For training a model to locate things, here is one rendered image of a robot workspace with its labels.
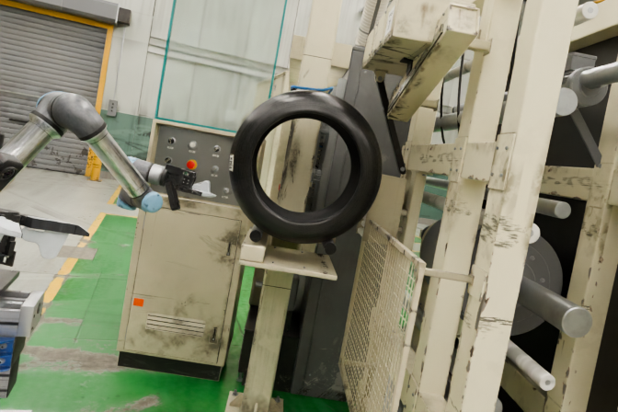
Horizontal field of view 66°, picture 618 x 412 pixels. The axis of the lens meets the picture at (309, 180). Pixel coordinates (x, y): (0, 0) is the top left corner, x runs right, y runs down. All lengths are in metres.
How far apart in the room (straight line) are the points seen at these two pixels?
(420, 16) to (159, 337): 1.95
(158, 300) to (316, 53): 1.44
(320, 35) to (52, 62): 9.15
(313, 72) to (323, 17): 0.24
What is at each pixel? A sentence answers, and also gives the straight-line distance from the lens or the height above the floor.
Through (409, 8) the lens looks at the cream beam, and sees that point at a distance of 1.61.
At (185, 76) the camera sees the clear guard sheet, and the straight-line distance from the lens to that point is 2.51.
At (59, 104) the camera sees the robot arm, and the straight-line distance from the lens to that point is 1.69.
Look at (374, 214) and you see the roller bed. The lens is 2.11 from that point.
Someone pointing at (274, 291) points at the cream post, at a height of 0.60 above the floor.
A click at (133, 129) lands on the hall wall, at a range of 10.71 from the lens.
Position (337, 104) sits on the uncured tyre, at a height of 1.43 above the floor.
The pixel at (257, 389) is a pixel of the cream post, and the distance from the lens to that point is 2.39.
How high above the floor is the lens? 1.23
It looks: 3 degrees down
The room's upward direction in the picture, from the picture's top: 10 degrees clockwise
